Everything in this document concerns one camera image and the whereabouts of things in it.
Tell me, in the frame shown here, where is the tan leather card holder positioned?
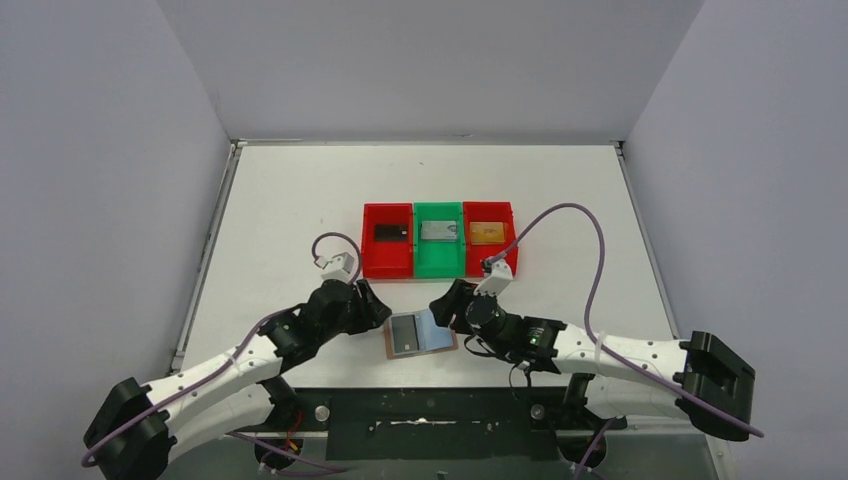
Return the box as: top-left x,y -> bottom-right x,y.
384,309 -> 459,360

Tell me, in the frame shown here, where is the green plastic bin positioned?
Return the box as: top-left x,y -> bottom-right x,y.
413,202 -> 466,279

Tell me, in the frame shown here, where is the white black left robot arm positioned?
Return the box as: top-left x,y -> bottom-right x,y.
81,280 -> 392,479

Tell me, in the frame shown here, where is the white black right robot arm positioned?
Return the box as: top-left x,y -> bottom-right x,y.
429,279 -> 763,442

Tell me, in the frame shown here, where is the silver card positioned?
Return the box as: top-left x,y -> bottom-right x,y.
419,220 -> 459,242

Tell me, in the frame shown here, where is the gold card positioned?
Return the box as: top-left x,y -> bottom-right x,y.
468,221 -> 507,245

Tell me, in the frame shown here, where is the black card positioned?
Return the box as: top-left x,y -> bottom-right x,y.
373,224 -> 408,243

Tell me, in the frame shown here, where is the black strap loop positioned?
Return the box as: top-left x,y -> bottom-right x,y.
507,360 -> 535,402

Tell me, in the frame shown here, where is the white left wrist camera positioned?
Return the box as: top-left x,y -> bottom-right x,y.
315,252 -> 356,283

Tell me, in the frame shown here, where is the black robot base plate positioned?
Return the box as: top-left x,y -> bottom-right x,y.
242,386 -> 604,461

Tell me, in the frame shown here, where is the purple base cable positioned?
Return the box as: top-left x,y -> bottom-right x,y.
225,431 -> 349,478

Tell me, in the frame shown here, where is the aluminium table edge rail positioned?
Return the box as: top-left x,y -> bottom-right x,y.
168,139 -> 245,374

